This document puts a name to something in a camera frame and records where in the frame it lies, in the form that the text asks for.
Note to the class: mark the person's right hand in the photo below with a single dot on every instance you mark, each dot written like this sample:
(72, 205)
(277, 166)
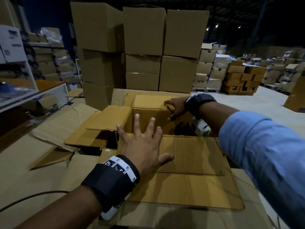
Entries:
(178, 106)

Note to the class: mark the person's left hand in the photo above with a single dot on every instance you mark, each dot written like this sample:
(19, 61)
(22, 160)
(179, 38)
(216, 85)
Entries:
(143, 150)

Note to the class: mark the pale cardboard box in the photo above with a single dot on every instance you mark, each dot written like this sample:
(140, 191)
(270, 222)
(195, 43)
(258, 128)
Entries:
(118, 97)

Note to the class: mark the yellowish brown cardboard carton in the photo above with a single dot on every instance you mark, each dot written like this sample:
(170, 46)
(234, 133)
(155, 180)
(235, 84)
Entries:
(185, 190)

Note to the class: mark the large cardboard box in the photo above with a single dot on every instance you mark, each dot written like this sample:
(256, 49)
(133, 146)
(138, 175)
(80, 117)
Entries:
(59, 124)

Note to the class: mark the person's left forearm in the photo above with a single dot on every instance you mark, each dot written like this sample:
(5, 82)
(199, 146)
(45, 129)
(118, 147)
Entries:
(66, 209)

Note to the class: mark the person's right forearm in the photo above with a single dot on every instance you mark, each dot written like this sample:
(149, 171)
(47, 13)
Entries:
(214, 116)

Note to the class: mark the stack of pale taped boxes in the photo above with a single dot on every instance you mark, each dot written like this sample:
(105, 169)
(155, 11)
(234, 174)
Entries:
(214, 71)

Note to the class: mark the stack of orange-brown boxes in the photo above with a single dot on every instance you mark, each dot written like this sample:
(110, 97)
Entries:
(240, 76)

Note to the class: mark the pile of assorted warehouse boxes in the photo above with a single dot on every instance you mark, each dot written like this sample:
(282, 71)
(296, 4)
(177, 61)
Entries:
(278, 71)

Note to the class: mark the blue pallet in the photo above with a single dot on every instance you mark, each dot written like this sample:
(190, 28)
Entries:
(205, 90)

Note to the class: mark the stack of tall brown cartons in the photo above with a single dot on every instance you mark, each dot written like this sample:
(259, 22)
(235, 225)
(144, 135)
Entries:
(143, 30)

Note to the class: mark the light blue right sleeve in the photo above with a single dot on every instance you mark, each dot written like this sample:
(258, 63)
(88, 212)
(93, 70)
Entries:
(269, 155)

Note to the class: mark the crumpled brown floor carton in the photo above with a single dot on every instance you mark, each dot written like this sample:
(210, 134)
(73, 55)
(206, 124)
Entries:
(45, 103)

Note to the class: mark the metal storage rack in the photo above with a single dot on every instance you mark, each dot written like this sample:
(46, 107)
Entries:
(50, 85)

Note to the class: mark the tilted tan carton dark label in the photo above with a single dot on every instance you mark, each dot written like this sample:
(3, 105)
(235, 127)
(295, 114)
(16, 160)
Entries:
(296, 97)

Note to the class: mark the pile of wrapped shelf cartons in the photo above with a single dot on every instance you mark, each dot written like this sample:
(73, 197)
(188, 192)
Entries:
(50, 59)

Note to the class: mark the clear plastic bag bundle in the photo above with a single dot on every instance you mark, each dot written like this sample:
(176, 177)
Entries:
(12, 89)

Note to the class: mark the white printed carton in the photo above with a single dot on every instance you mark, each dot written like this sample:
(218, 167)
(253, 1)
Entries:
(12, 45)

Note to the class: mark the tall brown shelf carton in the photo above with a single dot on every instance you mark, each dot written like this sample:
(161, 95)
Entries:
(7, 14)

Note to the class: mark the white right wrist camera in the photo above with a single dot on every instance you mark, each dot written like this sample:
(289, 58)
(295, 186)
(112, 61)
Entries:
(201, 127)

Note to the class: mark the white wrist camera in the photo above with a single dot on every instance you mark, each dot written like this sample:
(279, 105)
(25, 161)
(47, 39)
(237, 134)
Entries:
(201, 127)
(114, 209)

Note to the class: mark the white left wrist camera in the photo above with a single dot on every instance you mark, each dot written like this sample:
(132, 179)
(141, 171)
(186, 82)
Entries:
(114, 209)

